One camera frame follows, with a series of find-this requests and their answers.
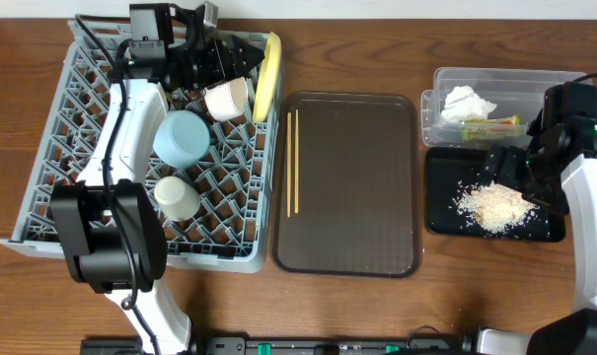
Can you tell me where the yellow round plate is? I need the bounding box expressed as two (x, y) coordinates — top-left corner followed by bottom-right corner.
(253, 33), (282, 123)

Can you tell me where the green snack wrapper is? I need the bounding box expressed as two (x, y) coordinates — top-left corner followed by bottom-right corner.
(461, 114), (521, 141)

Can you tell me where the white pink bowl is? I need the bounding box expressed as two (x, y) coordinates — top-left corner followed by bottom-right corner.
(203, 77), (249, 121)

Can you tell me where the pile of rice scraps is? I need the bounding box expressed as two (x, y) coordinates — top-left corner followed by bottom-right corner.
(454, 182), (540, 235)

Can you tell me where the light blue bowl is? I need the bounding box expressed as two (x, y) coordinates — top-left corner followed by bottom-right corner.
(153, 110), (210, 169)

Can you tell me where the wooden chopstick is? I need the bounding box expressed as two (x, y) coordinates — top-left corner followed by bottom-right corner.
(294, 108), (300, 214)
(286, 111), (292, 218)

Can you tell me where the white tissue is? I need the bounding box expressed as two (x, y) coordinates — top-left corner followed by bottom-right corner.
(440, 86), (497, 122)

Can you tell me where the cream white cup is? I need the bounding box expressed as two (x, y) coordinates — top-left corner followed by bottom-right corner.
(154, 177), (201, 222)

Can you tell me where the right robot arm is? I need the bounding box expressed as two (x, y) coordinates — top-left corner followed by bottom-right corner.
(474, 76), (597, 354)

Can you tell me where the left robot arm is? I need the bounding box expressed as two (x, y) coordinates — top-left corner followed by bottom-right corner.
(50, 2), (263, 354)

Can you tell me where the clear plastic waste bin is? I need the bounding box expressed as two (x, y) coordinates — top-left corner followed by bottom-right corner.
(420, 67), (584, 150)

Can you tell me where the black rectangular tray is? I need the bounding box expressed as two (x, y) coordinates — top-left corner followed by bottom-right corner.
(425, 147), (566, 243)

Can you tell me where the grey plastic dish rack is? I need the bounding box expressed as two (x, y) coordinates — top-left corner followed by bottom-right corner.
(0, 22), (283, 273)

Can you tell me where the dark brown serving tray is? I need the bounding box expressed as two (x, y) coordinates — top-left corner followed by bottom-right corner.
(270, 92), (422, 279)

